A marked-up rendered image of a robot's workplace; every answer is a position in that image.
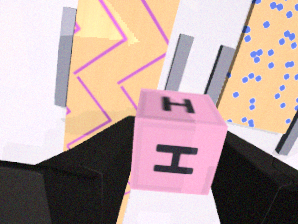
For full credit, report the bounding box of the pink cube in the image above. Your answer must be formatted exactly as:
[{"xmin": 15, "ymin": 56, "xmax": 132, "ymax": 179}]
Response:
[{"xmin": 130, "ymin": 88, "xmax": 227, "ymax": 194}]

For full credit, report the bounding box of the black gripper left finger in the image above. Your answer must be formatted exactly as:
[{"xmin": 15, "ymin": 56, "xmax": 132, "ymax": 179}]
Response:
[{"xmin": 0, "ymin": 115, "xmax": 134, "ymax": 224}]

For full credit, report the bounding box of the orange strip with blue dots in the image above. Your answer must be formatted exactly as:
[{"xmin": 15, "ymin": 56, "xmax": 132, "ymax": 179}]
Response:
[{"xmin": 216, "ymin": 0, "xmax": 298, "ymax": 133}]

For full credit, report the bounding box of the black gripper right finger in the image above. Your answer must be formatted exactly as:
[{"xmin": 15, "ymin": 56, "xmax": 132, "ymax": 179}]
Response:
[{"xmin": 210, "ymin": 131, "xmax": 298, "ymax": 224}]

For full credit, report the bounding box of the peach strip with purple zigzag pattern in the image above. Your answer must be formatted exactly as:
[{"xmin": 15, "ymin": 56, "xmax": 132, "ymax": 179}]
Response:
[{"xmin": 63, "ymin": 0, "xmax": 180, "ymax": 152}]

